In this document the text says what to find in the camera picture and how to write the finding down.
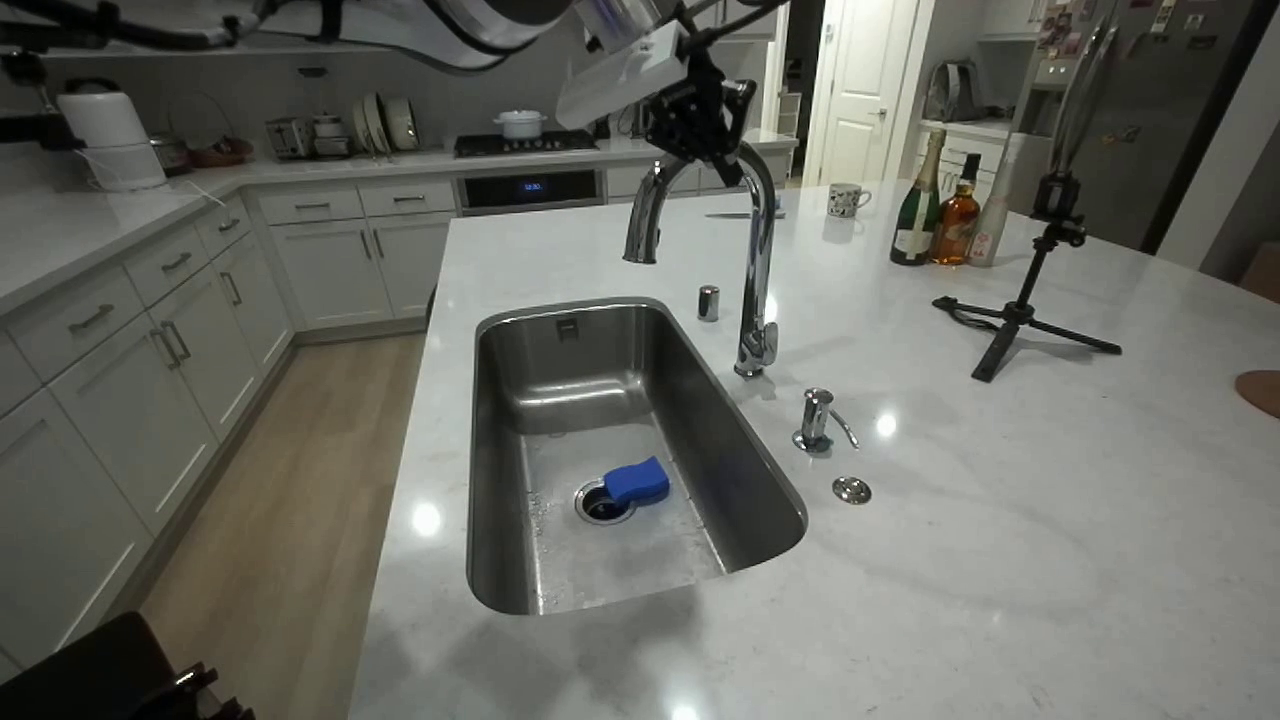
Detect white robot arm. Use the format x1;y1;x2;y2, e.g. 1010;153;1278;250
249;0;758;184

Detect chrome round countertop button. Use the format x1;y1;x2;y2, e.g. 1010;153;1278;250
831;475;874;505

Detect stainless steel sink basin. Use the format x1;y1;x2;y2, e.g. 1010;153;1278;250
469;297;807;616

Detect amber liquor bottle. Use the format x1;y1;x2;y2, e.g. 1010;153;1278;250
932;153;979;265

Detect grey ceramic mug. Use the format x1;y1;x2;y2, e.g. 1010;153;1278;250
829;184;874;218

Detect green champagne bottle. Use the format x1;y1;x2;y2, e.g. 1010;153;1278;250
891;128;944;265

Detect black camera tripod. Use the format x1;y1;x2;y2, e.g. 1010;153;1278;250
929;23;1123;388

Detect small chrome cylinder cap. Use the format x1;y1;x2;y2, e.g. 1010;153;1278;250
698;285;719;324

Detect chrome kitchen faucet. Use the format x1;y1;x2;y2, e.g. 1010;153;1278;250
621;141;783;384

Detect white lower cabinets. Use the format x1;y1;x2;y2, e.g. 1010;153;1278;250
0;177;458;672

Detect blue sponge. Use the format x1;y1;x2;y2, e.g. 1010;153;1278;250
604;457;674;508

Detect black stovetop with pot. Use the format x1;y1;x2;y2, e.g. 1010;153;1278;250
452;109;596;156

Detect stainless steel refrigerator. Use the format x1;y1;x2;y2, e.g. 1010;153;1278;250
1010;0;1278;250

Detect brown round coaster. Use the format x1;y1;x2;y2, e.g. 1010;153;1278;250
1236;369;1280;418

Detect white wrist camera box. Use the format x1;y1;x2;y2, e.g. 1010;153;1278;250
555;23;690;128

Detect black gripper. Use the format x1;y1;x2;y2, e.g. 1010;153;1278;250
645;50;758;189

